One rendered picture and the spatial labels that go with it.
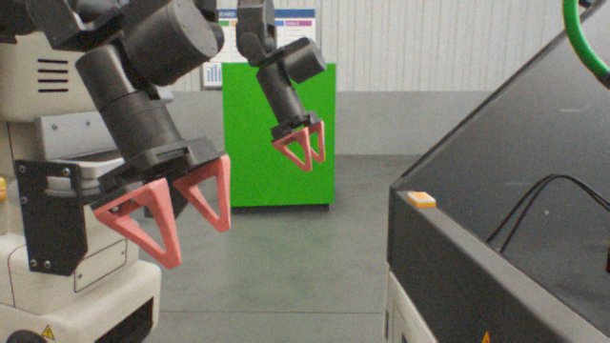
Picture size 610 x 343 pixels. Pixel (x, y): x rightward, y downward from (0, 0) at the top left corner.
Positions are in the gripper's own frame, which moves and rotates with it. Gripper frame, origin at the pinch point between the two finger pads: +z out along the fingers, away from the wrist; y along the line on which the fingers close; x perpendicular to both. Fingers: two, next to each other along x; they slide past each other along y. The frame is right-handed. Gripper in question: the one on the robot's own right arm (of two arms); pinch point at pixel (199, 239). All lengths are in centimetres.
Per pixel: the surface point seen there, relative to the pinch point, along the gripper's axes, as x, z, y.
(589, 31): -52, 0, 56
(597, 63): -41.1, 1.9, 18.7
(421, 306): -10.5, 26.4, 28.0
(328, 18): 74, -159, 637
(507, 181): -30, 19, 52
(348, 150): 135, 35, 645
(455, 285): -17.9, 20.2, 17.9
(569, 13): -40.3, -4.0, 17.5
